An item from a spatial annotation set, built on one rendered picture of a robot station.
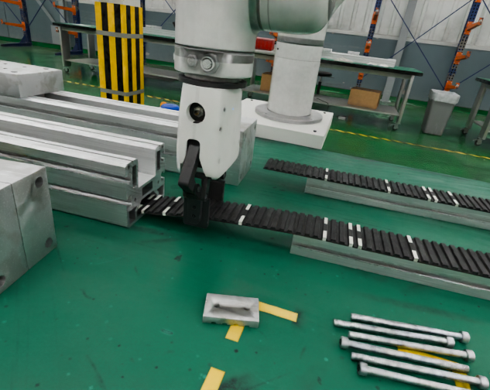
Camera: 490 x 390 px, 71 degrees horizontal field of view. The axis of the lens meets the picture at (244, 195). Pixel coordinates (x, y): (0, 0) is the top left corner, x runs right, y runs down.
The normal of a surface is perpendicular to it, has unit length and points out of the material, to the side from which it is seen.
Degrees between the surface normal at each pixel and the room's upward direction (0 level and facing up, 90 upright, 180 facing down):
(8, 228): 90
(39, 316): 0
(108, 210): 90
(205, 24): 90
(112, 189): 90
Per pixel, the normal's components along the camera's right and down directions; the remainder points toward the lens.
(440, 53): -0.30, 0.38
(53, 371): 0.11, -0.90
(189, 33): -0.55, 0.31
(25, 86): 0.96, 0.20
